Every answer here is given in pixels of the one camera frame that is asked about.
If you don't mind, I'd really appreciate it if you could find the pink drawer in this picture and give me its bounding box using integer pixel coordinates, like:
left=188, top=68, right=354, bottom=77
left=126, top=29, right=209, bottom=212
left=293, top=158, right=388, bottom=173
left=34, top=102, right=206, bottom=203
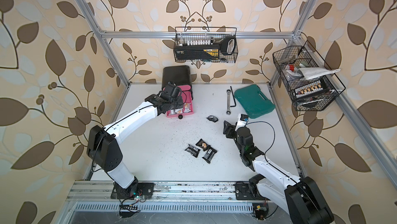
left=166, top=91, right=194, bottom=119
left=178, top=84, right=192, bottom=92

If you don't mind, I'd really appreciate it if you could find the green plastic tool case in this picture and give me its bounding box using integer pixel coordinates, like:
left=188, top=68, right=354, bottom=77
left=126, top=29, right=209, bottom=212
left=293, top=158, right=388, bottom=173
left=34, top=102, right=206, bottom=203
left=234, top=84, right=275, bottom=119

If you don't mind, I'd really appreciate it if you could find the white cookie packet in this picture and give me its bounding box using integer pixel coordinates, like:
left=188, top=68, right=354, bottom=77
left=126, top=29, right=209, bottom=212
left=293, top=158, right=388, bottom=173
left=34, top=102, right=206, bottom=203
left=175, top=109, right=184, bottom=114
left=184, top=103, right=192, bottom=113

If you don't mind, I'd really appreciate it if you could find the pink top drawer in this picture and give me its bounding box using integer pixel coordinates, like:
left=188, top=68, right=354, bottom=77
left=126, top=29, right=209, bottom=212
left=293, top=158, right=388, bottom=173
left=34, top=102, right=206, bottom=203
left=178, top=84, right=192, bottom=92

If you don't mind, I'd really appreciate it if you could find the right wire basket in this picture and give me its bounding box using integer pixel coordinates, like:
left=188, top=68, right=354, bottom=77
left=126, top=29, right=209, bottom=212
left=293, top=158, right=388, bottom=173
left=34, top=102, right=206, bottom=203
left=273, top=41, right=346, bottom=111

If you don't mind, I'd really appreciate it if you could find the black cookie packet orange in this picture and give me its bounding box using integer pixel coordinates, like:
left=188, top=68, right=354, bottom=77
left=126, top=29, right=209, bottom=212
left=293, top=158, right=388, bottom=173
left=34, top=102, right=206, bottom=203
left=196, top=139, right=210, bottom=152

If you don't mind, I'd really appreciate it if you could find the black drawer cabinet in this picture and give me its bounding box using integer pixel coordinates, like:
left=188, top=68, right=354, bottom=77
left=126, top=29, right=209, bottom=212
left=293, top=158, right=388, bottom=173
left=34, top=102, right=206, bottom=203
left=161, top=65, right=193, bottom=98

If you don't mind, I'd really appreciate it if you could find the small black round object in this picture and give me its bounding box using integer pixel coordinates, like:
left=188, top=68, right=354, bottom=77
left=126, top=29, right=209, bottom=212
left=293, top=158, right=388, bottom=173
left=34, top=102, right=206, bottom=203
left=207, top=115, right=219, bottom=123

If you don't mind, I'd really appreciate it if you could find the silver ratchet wrench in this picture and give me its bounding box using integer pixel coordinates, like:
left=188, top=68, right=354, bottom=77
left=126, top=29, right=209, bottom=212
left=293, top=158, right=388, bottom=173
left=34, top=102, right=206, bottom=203
left=226, top=89, right=231, bottom=115

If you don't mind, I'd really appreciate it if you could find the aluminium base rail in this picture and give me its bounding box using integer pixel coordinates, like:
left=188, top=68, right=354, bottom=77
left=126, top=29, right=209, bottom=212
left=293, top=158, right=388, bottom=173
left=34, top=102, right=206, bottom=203
left=66, top=181, right=268, bottom=203

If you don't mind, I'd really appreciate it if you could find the black yellow tool box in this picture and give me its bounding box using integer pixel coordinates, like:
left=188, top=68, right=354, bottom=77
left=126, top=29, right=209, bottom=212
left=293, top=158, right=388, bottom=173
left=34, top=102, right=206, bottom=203
left=173, top=36, right=238, bottom=63

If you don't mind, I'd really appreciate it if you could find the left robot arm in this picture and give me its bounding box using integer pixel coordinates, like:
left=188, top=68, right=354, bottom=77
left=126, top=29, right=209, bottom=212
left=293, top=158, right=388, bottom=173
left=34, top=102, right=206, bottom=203
left=87, top=82, right=185, bottom=200

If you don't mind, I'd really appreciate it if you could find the white paper in basket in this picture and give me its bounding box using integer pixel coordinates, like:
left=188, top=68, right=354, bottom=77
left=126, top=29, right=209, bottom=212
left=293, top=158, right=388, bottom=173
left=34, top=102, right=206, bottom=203
left=297, top=67, right=341, bottom=80

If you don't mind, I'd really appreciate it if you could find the back wire basket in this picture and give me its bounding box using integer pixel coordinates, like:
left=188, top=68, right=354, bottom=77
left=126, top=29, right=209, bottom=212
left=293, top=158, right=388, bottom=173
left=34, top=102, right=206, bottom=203
left=173, top=26, right=238, bottom=63

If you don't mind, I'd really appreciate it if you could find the wire basket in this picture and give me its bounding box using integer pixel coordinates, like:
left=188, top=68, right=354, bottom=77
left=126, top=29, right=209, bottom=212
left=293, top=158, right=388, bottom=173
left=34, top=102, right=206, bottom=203
left=173, top=26, right=238, bottom=63
left=273, top=41, right=346, bottom=111

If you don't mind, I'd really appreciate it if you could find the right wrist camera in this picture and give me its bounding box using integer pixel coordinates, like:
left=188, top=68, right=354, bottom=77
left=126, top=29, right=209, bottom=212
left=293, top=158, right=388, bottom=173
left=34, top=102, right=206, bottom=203
left=235, top=114, right=249, bottom=131

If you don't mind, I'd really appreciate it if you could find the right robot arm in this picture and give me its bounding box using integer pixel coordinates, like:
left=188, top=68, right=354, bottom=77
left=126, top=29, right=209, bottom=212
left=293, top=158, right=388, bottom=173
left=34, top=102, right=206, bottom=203
left=223, top=118, right=335, bottom=224

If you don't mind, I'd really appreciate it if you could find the drill bit set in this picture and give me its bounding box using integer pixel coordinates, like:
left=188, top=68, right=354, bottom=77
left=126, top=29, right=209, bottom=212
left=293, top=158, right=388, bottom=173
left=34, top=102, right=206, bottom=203
left=293, top=79, right=331, bottom=100

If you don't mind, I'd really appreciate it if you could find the black hex key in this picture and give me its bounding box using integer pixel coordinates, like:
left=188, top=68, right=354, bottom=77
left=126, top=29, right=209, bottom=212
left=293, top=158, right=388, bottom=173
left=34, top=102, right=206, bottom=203
left=230, top=86, right=237, bottom=108

